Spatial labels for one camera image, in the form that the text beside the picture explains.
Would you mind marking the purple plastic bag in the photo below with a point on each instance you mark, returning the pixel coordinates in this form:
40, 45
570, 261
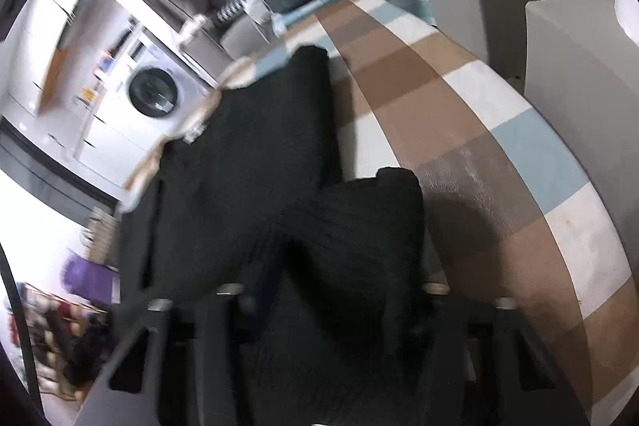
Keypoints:
87, 275

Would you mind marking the shoe rack with shoes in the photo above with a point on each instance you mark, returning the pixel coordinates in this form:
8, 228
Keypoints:
55, 341

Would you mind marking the black framed glass door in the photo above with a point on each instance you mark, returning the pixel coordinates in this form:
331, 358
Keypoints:
45, 176

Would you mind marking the white counter cabinet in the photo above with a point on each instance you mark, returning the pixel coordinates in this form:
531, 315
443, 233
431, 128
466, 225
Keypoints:
105, 134

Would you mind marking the houndstooth cushion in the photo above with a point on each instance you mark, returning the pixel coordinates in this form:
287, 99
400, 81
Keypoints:
232, 9

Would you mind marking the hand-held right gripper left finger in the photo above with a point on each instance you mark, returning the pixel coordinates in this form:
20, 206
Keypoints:
219, 336

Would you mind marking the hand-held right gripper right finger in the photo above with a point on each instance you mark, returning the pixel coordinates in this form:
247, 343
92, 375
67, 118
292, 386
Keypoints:
449, 336

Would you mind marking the grey sofa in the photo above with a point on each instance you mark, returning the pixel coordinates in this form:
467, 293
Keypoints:
244, 39

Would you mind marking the woven basket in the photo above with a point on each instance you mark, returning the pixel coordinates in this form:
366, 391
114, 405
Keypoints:
100, 229

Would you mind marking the black knit sweater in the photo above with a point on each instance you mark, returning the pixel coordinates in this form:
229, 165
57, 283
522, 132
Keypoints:
239, 186

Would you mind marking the white washing machine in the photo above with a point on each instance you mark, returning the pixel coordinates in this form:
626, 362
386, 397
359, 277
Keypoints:
152, 91

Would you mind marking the white cloth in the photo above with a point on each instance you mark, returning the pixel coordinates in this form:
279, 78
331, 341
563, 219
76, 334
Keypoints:
257, 9
192, 29

